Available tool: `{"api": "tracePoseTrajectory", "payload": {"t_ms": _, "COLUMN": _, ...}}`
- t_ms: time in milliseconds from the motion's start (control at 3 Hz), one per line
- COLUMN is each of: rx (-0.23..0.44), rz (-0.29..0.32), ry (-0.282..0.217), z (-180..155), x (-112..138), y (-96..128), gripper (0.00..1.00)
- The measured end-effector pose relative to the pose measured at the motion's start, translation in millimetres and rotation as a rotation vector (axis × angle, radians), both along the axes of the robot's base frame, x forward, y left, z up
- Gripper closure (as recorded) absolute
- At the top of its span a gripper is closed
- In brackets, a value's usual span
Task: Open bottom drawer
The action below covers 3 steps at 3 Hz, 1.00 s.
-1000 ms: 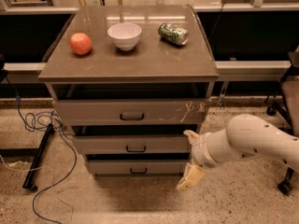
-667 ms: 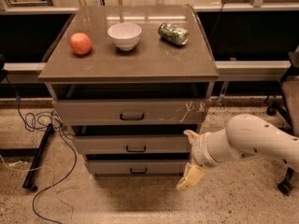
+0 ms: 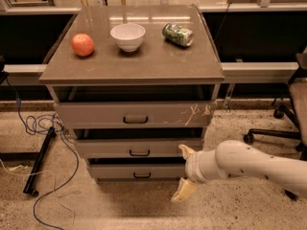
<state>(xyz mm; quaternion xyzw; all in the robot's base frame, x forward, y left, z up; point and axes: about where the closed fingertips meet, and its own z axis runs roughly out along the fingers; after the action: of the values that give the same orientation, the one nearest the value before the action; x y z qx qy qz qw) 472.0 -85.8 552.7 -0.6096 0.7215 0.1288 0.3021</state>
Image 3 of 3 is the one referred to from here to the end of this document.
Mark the white thin cable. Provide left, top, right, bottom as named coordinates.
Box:
left=0, top=158, right=82, bottom=228

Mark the grey drawer cabinet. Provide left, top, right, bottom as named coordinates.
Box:
left=40, top=6, right=224, bottom=168

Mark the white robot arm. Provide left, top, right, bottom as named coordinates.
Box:
left=172, top=140, right=307, bottom=202

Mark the red apple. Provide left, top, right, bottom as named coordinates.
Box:
left=71, top=34, right=94, bottom=57

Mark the grey top drawer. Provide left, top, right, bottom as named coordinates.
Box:
left=55, top=101, right=216, bottom=128

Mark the white bowl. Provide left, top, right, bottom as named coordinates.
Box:
left=110, top=23, right=146, bottom=52

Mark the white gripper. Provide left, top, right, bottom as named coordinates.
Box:
left=171, top=144, right=206, bottom=202

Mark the grey middle drawer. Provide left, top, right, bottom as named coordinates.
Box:
left=74, top=138, right=203, bottom=158

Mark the green soda can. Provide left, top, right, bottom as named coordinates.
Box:
left=162, top=23, right=194, bottom=47

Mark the grey drawer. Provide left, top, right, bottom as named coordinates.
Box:
left=87, top=164, right=185, bottom=180
left=74, top=138, right=203, bottom=158
left=55, top=101, right=216, bottom=128

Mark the grey bottom drawer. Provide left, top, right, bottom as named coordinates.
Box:
left=87, top=164, right=185, bottom=180

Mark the black stand leg with caster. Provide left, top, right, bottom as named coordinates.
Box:
left=23, top=127, right=57, bottom=197

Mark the black office chair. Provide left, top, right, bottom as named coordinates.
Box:
left=244, top=52, right=307, bottom=161

